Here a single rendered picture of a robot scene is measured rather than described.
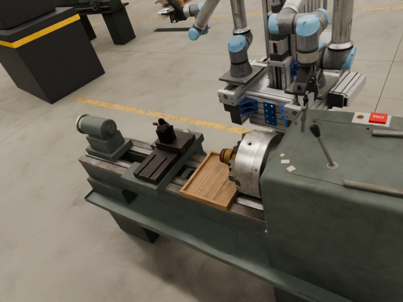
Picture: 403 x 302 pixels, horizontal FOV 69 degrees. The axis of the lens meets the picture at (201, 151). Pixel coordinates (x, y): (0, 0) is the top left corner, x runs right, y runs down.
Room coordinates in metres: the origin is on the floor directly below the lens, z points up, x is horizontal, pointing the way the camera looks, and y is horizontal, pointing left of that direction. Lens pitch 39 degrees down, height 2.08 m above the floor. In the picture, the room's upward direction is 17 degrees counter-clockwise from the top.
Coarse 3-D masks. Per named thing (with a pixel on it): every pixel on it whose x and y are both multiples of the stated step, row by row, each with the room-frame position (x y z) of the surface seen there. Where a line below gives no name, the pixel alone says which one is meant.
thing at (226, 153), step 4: (224, 148) 1.16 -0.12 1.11; (224, 152) 1.12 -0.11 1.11; (228, 152) 1.11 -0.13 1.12; (232, 152) 1.10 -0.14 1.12; (220, 156) 1.12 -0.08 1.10; (224, 156) 1.10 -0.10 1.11; (228, 156) 1.09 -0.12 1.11; (232, 156) 1.08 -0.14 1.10; (220, 160) 1.11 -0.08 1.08; (224, 160) 1.09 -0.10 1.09; (228, 160) 1.07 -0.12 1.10
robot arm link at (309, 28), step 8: (304, 16) 1.01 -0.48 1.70; (312, 16) 0.99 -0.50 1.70; (296, 24) 1.00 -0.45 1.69; (304, 24) 0.96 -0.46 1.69; (312, 24) 0.95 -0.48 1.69; (320, 24) 0.99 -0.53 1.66; (296, 32) 0.99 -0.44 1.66; (304, 32) 0.96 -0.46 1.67; (312, 32) 0.95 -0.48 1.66; (320, 32) 0.98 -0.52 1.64; (304, 40) 0.96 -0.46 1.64; (312, 40) 0.95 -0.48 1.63; (304, 48) 0.96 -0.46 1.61; (312, 48) 0.95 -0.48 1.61
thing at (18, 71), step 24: (0, 0) 5.55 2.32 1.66; (24, 0) 5.75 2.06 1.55; (48, 0) 5.97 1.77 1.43; (0, 24) 5.63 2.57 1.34; (24, 24) 5.55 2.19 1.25; (48, 24) 5.44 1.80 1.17; (72, 24) 5.67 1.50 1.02; (0, 48) 5.80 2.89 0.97; (24, 48) 5.12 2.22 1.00; (48, 48) 5.32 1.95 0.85; (72, 48) 5.55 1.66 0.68; (24, 72) 5.37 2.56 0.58; (48, 72) 5.20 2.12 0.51; (72, 72) 5.42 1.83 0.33; (96, 72) 5.67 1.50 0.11; (48, 96) 5.06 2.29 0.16
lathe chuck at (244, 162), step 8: (248, 136) 1.04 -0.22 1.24; (256, 136) 1.02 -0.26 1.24; (264, 136) 1.01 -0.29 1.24; (240, 144) 1.01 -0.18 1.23; (256, 144) 0.97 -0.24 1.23; (240, 152) 0.97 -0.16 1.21; (248, 152) 0.95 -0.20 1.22; (256, 152) 0.94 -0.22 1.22; (240, 160) 0.95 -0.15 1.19; (248, 160) 0.93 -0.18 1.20; (240, 168) 0.93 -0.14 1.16; (248, 168) 0.90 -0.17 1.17; (240, 176) 0.91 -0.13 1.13; (248, 176) 0.89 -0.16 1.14; (240, 184) 0.91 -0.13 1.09; (248, 184) 0.88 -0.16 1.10; (248, 192) 0.89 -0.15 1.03
